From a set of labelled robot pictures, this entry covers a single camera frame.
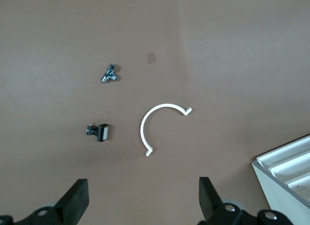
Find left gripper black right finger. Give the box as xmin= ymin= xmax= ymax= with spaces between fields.
xmin=198 ymin=177 xmax=243 ymax=225

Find small metal potentiometer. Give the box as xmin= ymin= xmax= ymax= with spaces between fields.
xmin=99 ymin=63 xmax=120 ymax=84

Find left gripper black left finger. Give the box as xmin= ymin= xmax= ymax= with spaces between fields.
xmin=14 ymin=178 xmax=90 ymax=225

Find white curved plastic clip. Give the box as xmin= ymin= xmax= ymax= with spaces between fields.
xmin=139 ymin=103 xmax=194 ymax=158

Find black square switch white face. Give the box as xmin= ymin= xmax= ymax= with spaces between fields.
xmin=85 ymin=123 xmax=109 ymax=143

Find white drawer cabinet shell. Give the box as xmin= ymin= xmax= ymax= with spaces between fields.
xmin=251 ymin=134 xmax=310 ymax=211

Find white plastic drawer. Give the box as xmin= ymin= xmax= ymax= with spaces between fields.
xmin=269 ymin=149 xmax=310 ymax=177
xmin=276 ymin=163 xmax=310 ymax=187
xmin=287 ymin=175 xmax=310 ymax=203
xmin=256 ymin=136 xmax=310 ymax=167

